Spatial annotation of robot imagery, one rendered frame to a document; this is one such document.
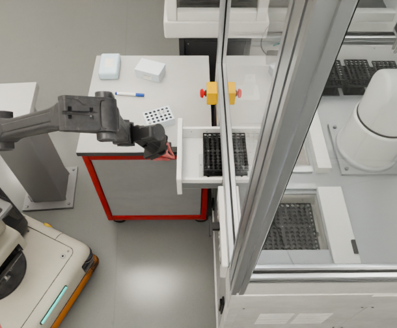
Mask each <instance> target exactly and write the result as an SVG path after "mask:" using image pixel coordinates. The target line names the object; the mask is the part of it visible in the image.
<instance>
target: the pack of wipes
mask: <svg viewBox="0 0 397 328"><path fill-rule="evenodd" d="M120 62H121V58H120V54H119V53H103V54H102V55H101V59H100V66H99V70H98V75H99V78H100V79H118V77H119V72H120Z"/></svg>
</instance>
